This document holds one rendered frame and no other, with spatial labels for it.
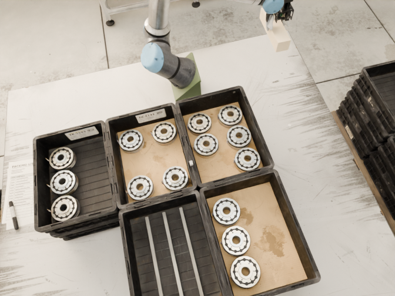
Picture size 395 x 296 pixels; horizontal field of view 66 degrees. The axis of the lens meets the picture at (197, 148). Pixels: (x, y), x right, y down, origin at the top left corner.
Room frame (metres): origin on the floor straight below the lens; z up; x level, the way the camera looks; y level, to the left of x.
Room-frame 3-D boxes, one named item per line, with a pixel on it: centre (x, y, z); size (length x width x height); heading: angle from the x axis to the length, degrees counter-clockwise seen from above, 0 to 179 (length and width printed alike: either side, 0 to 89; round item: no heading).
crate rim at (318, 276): (0.18, -0.16, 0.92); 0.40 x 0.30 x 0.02; 8
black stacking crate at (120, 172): (0.53, 0.19, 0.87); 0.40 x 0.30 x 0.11; 8
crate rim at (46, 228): (0.49, 0.49, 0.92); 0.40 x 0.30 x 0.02; 8
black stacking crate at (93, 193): (0.49, 0.49, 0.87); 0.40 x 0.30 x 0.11; 8
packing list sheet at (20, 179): (0.53, 0.79, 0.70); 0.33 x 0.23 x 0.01; 7
